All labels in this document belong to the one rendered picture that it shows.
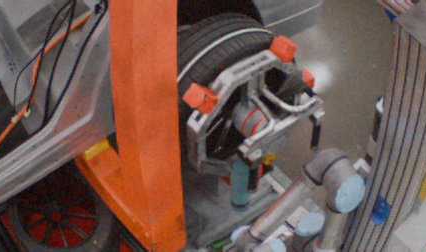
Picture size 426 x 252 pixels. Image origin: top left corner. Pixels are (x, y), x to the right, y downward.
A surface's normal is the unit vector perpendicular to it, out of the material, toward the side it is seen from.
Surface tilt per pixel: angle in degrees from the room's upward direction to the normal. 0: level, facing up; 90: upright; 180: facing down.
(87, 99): 90
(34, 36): 7
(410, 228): 0
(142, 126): 90
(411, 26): 0
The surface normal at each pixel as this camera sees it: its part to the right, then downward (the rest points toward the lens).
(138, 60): 0.62, 0.58
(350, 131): 0.00, -0.67
